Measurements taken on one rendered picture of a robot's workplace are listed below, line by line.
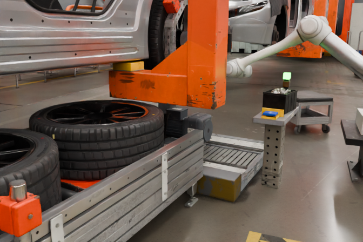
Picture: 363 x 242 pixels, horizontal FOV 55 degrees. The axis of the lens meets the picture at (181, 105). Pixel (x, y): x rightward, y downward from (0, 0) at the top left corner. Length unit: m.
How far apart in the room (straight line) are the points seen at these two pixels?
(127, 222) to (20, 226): 0.56
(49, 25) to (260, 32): 3.68
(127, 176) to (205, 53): 0.75
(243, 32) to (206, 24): 3.12
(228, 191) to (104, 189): 0.89
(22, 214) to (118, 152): 0.70
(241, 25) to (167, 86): 3.07
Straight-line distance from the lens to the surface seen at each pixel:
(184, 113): 2.17
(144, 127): 1.58
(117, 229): 1.36
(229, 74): 2.31
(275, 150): 2.10
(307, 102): 3.28
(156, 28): 2.20
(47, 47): 1.57
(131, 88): 2.00
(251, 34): 4.88
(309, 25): 2.18
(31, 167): 1.16
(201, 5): 1.76
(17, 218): 0.92
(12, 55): 1.48
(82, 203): 1.17
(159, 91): 1.90
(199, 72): 1.76
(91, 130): 1.50
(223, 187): 1.95
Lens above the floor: 0.91
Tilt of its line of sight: 12 degrees down
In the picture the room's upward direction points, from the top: 1 degrees clockwise
